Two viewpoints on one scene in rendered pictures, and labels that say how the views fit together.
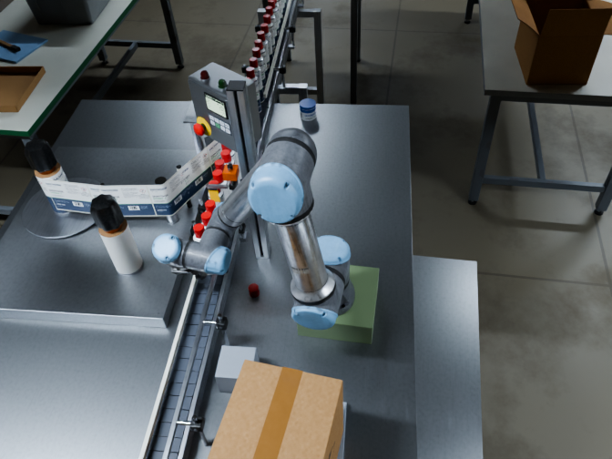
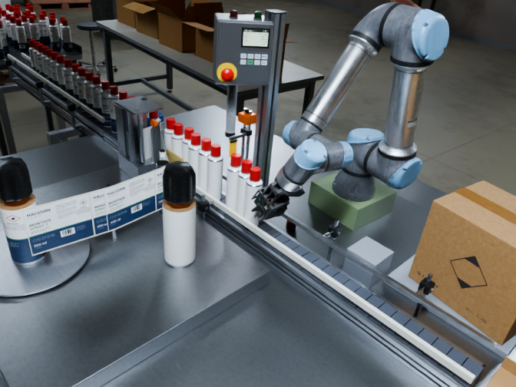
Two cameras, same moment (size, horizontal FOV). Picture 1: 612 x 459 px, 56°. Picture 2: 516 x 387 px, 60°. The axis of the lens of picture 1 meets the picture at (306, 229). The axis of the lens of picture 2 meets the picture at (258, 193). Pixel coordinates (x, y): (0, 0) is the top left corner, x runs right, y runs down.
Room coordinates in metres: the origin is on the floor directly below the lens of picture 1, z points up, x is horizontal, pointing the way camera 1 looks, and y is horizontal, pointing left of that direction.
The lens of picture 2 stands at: (0.51, 1.29, 1.73)
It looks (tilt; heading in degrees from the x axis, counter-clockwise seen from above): 31 degrees down; 305
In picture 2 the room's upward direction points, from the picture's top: 5 degrees clockwise
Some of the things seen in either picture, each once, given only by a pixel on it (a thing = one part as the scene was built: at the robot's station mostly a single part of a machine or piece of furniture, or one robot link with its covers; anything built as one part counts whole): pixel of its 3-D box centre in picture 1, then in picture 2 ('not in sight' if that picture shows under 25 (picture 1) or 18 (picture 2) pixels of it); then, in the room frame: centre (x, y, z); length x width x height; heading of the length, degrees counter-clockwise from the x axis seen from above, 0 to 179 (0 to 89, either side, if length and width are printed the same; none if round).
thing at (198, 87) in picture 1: (225, 108); (243, 50); (1.37, 0.20, 1.38); 0.17 x 0.10 x 0.19; 46
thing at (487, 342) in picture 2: (204, 311); (312, 232); (0.98, 0.31, 0.96); 1.07 x 0.01 x 0.01; 171
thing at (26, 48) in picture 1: (9, 45); not in sight; (2.93, 1.51, 0.81); 0.32 x 0.24 x 0.01; 63
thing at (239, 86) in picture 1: (251, 181); (265, 120); (1.30, 0.15, 1.17); 0.04 x 0.04 x 0.67; 81
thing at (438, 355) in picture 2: (183, 319); (292, 255); (1.00, 0.38, 0.91); 1.07 x 0.01 x 0.02; 171
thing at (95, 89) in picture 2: (259, 70); (98, 98); (2.21, 0.15, 0.98); 0.05 x 0.05 x 0.20
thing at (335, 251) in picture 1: (328, 262); (364, 149); (1.02, -0.06, 1.09); 0.13 x 0.12 x 0.14; 163
